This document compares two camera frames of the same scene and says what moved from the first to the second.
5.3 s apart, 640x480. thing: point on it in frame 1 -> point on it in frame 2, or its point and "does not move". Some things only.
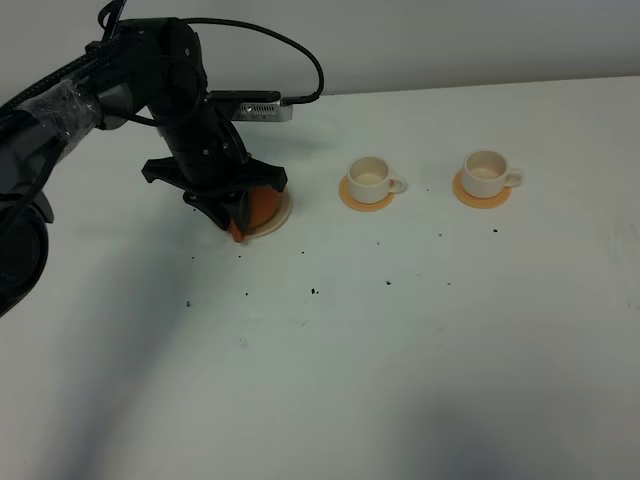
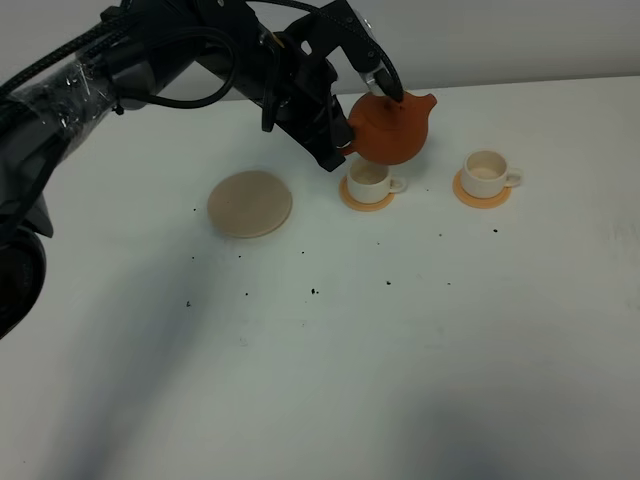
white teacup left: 371,180 does not move
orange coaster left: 364,206 does not move
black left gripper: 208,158 -> 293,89
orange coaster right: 476,202 does not move
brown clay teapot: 263,210 -> 389,133
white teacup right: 485,174 does not move
